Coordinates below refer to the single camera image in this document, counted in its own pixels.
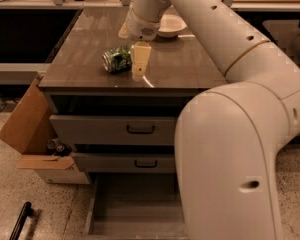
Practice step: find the brown cardboard box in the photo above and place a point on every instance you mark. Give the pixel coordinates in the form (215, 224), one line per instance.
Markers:
(27, 131)

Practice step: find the grey middle drawer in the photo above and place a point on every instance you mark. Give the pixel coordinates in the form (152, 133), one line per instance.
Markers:
(124, 163)

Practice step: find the white ceramic bowl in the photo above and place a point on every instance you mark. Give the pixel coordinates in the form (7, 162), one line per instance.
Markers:
(171, 26)

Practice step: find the grey drawer cabinet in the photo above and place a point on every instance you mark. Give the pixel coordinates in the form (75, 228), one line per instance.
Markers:
(93, 61)

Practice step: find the green soda can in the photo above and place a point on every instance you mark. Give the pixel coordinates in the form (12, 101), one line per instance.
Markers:
(117, 59)

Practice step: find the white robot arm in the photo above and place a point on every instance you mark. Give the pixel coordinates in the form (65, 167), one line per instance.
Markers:
(227, 138)

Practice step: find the black bar lower left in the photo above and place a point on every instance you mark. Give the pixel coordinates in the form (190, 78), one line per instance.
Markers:
(25, 212)

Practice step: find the cans inside cardboard box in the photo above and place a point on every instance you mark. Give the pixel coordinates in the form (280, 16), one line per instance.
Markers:
(56, 147)

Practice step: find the grey top drawer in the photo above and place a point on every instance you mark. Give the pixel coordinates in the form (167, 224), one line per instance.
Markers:
(114, 130)

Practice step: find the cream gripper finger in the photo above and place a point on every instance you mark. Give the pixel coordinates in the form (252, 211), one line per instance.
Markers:
(123, 32)
(140, 54)

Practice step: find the open grey bottom drawer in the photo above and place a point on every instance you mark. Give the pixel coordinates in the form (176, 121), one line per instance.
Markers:
(132, 206)

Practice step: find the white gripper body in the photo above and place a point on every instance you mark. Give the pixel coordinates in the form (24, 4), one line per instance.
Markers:
(139, 26)

